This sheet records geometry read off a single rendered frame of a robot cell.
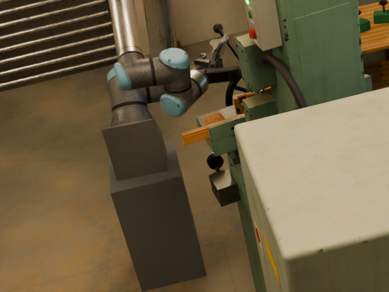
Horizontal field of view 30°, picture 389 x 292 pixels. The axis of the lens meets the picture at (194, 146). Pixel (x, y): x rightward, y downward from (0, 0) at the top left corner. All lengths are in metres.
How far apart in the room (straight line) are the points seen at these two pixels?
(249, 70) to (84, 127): 2.75
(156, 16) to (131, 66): 0.57
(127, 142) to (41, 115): 2.21
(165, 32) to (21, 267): 1.49
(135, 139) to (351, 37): 1.19
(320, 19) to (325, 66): 0.14
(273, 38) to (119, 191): 1.22
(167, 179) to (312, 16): 1.22
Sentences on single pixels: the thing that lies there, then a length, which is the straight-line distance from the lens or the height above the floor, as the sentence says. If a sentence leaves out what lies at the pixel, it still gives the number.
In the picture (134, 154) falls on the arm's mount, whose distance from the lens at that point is 3.00.
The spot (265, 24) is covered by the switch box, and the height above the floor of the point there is 1.40.
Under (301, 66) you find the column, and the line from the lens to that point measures 2.05.
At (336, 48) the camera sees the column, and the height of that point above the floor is 1.28.
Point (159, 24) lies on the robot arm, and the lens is 2.83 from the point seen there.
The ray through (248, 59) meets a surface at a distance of 2.14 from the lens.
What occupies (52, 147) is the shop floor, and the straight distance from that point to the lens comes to 4.68.
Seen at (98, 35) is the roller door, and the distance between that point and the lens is 5.50.
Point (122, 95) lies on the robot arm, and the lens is 3.00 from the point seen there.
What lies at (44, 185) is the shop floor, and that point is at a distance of 4.31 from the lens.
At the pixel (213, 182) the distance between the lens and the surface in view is 2.77.
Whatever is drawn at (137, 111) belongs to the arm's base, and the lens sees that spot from 2.97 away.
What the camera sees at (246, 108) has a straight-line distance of 2.28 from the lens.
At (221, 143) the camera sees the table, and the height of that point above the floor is 0.88.
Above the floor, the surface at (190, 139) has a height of 0.91.
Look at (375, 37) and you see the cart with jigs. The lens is 3.92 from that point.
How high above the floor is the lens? 2.15
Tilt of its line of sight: 30 degrees down
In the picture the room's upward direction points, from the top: 13 degrees counter-clockwise
